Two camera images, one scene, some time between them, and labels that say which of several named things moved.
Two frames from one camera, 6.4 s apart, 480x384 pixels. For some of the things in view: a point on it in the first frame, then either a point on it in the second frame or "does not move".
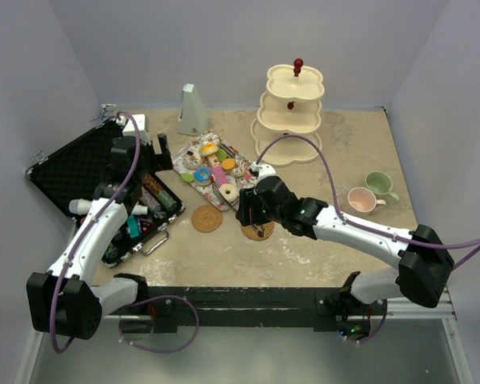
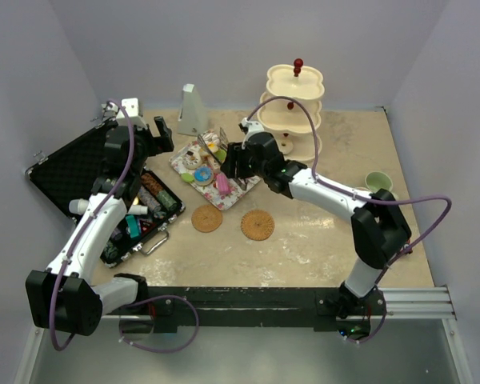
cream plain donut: (230, 192) -> (286, 146)
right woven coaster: (252, 234) does not move
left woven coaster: (206, 218) does not move
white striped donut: (211, 137) does not move
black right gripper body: (261, 213) -> (246, 162)
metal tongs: (234, 206) -> (241, 182)
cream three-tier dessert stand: (290, 106) does not move
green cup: (382, 184) does not move
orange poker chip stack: (152, 184) does not move
